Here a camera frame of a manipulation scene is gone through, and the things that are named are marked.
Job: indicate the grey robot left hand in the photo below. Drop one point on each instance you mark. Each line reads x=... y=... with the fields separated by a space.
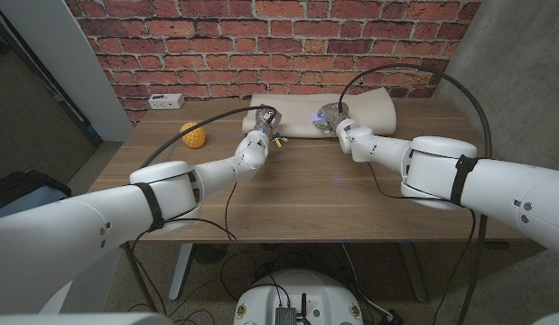
x=266 y=118

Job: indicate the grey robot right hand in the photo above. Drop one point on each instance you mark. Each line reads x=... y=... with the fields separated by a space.
x=333 y=115

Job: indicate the cream memory foam sheet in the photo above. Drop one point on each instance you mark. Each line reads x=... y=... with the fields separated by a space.
x=374 y=113

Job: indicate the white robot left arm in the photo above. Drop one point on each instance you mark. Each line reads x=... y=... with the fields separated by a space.
x=58 y=234

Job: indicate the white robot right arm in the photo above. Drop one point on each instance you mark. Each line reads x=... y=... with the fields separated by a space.
x=509 y=189

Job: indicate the yellow toy pineapple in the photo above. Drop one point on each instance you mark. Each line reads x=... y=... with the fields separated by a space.
x=193 y=135

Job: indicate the red brick printed backdrop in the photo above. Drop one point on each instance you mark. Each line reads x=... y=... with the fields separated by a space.
x=261 y=45

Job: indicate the white power strip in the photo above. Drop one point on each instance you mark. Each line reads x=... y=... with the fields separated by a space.
x=166 y=101

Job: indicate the black round floor object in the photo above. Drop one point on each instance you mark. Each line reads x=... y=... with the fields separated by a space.
x=209 y=253

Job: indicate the white robot torso base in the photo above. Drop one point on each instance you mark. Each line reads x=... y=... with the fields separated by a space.
x=319 y=293

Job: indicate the white table leg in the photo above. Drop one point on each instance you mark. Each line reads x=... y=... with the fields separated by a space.
x=179 y=275

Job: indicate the grey table leg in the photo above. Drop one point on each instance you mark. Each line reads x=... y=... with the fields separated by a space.
x=414 y=275

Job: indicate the black antenna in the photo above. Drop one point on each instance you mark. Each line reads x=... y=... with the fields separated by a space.
x=304 y=307

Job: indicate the small grey electronics box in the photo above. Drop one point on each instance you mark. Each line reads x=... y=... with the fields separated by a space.
x=286 y=316

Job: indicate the blue storage container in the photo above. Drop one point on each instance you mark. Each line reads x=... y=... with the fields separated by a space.
x=30 y=197

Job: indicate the black bag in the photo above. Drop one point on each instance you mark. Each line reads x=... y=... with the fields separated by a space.
x=17 y=182

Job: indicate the white wall panel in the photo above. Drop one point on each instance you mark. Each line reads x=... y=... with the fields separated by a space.
x=58 y=54

